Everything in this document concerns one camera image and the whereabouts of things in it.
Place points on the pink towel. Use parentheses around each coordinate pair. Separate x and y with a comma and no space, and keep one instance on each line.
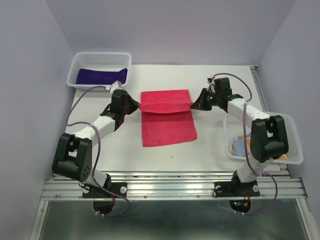
(166,118)

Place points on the aluminium rail frame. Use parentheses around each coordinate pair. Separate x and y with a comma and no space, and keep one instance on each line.
(170,189)

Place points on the right white plastic basket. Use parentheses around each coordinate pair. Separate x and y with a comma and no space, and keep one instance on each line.
(233,127)

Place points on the left white plastic basket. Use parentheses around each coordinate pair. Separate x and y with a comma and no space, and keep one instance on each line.
(98,61)

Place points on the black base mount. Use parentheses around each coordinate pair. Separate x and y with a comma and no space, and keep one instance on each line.
(93,192)
(229,189)

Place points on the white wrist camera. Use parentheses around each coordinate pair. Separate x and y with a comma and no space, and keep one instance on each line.
(113,87)
(211,84)

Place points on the orange blue patchwork towel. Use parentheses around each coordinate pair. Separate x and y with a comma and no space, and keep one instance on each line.
(237,148)

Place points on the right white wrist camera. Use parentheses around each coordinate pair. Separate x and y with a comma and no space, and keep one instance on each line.
(211,84)

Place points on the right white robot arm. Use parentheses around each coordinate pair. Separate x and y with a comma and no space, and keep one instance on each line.
(268,133)

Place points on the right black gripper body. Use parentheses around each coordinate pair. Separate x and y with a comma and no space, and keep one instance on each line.
(213,99)

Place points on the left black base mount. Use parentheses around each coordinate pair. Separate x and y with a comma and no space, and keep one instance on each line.
(93,192)

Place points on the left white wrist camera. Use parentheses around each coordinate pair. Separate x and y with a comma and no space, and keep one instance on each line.
(113,87)

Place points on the white plastic basket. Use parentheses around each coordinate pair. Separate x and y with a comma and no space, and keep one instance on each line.
(233,127)
(98,61)

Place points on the purple towel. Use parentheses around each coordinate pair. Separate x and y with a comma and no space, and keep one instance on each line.
(95,77)

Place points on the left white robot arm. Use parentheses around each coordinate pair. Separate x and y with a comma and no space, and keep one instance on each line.
(73,157)

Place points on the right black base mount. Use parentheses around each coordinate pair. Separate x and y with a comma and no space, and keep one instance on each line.
(229,189)

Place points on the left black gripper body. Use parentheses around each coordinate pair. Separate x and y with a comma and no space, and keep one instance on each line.
(124,110)

